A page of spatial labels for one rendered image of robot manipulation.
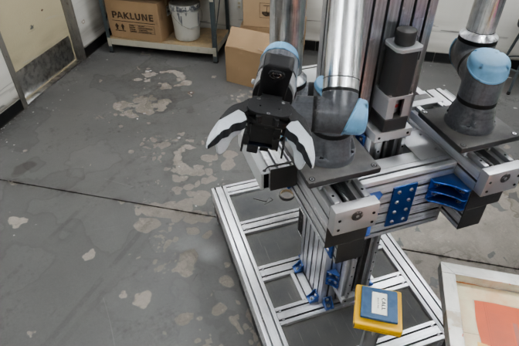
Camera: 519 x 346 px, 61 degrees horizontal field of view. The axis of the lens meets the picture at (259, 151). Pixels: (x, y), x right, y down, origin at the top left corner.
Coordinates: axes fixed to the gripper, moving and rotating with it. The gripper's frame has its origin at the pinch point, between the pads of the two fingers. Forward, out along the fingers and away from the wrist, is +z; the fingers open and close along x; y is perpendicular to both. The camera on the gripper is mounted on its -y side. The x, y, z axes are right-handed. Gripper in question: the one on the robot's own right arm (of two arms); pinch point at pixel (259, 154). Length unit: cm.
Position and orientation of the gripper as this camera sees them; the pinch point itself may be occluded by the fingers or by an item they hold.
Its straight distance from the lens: 60.7
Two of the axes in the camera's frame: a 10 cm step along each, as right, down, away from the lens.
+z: -1.3, 6.1, -7.8
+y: -1.4, 7.7, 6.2
